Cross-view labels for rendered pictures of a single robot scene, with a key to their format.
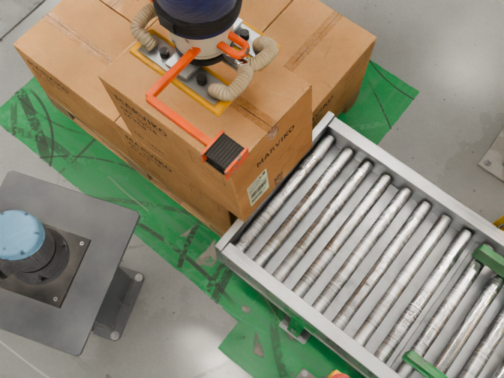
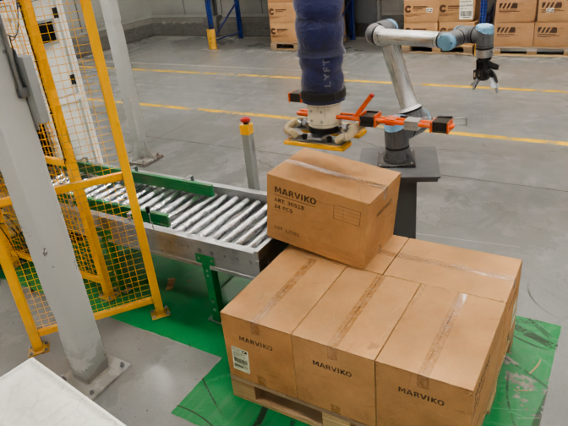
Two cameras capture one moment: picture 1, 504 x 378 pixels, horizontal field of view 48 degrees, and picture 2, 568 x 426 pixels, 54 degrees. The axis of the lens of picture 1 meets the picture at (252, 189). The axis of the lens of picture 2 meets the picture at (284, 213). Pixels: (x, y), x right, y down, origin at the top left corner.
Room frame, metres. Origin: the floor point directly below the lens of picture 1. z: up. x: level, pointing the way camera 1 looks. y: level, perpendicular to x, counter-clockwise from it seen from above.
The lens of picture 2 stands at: (3.65, -0.44, 2.17)
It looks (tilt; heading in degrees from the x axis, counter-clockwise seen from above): 27 degrees down; 173
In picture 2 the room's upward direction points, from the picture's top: 6 degrees counter-clockwise
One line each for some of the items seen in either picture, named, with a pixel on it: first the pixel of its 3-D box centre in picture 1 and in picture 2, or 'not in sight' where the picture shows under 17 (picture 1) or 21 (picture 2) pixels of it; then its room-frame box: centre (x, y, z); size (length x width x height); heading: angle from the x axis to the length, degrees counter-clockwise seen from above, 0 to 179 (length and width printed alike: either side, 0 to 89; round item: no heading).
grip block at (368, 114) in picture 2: not in sight; (369, 118); (1.12, 0.32, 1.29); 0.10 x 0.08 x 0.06; 140
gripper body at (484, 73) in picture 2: not in sight; (483, 68); (0.80, 1.06, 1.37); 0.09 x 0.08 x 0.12; 121
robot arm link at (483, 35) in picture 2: not in sight; (484, 36); (0.80, 1.05, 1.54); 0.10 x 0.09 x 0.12; 31
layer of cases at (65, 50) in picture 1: (199, 66); (375, 317); (1.44, 0.23, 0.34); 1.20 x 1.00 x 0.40; 50
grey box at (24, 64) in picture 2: not in sight; (23, 89); (1.01, -1.25, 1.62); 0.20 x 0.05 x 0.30; 50
